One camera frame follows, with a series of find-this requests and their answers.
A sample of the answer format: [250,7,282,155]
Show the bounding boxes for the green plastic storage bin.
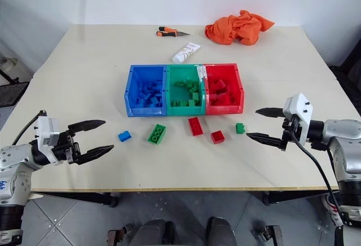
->
[166,64,207,116]

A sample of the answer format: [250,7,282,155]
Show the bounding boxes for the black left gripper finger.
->
[75,144,115,166]
[68,120,107,135]

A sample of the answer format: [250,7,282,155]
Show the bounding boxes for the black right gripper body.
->
[280,115,301,152]

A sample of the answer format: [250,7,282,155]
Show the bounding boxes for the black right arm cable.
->
[290,131,344,227]

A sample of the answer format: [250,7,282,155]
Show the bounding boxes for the crumpled orange cloth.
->
[204,10,275,47]

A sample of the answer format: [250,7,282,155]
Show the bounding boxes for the blue plastic storage bin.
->
[124,64,169,118]

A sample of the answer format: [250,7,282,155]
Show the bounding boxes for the dark background equipment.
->
[328,30,361,96]

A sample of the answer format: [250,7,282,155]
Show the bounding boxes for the white squeeze tube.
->
[171,42,202,64]

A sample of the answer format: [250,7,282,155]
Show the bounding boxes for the small blue toy brick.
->
[117,130,134,143]

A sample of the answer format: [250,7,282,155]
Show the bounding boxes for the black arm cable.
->
[290,131,344,227]
[11,109,47,146]

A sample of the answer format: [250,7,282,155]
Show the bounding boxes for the dark rounded shape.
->
[206,217,237,246]
[131,218,175,246]

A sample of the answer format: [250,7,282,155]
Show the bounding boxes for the large green toy brick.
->
[147,123,168,146]

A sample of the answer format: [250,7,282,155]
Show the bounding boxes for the black stand base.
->
[0,56,30,108]

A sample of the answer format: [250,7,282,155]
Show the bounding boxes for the red plastic storage bin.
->
[204,63,245,116]

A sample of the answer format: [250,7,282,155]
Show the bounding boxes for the square red toy brick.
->
[210,130,226,145]

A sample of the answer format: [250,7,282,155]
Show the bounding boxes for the brown caster frame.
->
[253,224,283,246]
[107,223,133,246]

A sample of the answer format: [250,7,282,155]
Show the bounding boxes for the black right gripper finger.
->
[245,132,283,149]
[254,107,285,118]

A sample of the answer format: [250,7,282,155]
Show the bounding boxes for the white red shoe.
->
[320,195,344,227]

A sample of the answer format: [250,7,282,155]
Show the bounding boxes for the orange black handled pliers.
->
[156,25,191,39]

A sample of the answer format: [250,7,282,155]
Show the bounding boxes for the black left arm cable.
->
[11,109,47,146]

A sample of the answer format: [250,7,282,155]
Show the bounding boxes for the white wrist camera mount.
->
[36,116,60,165]
[282,93,314,146]

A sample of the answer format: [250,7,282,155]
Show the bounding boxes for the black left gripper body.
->
[52,129,82,165]

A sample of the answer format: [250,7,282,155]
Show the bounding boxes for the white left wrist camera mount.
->
[36,116,60,165]

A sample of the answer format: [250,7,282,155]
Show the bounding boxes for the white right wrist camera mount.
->
[282,93,314,146]

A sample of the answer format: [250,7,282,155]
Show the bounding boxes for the black table leg bar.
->
[262,190,340,207]
[30,191,118,208]

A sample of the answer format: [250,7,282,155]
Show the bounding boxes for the long red toy brick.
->
[188,117,205,137]

